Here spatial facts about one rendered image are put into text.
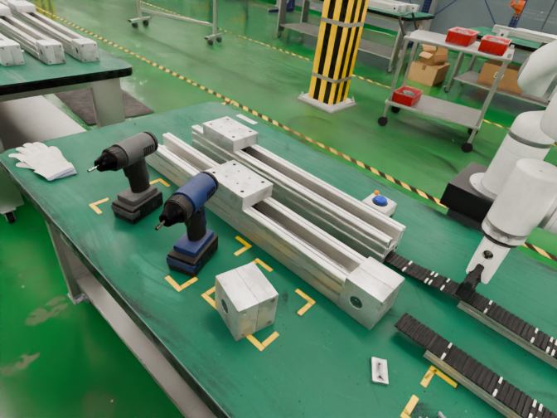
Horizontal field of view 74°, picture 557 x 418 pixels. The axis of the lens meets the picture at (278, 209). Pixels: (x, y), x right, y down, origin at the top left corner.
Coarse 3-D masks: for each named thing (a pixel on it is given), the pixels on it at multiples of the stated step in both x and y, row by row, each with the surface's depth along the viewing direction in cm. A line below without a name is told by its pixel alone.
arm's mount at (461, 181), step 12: (468, 168) 130; (480, 168) 132; (456, 180) 122; (468, 180) 123; (444, 192) 122; (456, 192) 119; (468, 192) 116; (444, 204) 123; (456, 204) 121; (468, 204) 118; (480, 204) 115; (468, 216) 119; (480, 216) 117
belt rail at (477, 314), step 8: (464, 304) 86; (472, 312) 85; (480, 312) 84; (480, 320) 85; (488, 320) 84; (496, 328) 83; (504, 328) 82; (512, 336) 81; (520, 344) 80; (528, 344) 80; (536, 352) 79; (544, 352) 78; (544, 360) 78; (552, 360) 78
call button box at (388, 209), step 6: (366, 198) 110; (372, 198) 110; (366, 204) 108; (372, 204) 108; (378, 204) 108; (390, 204) 109; (396, 204) 110; (378, 210) 106; (384, 210) 107; (390, 210) 108; (390, 216) 112
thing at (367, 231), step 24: (192, 144) 135; (216, 144) 125; (264, 168) 113; (288, 168) 116; (288, 192) 109; (312, 192) 105; (336, 192) 106; (312, 216) 106; (336, 216) 101; (360, 216) 103; (384, 216) 100; (360, 240) 97; (384, 240) 92
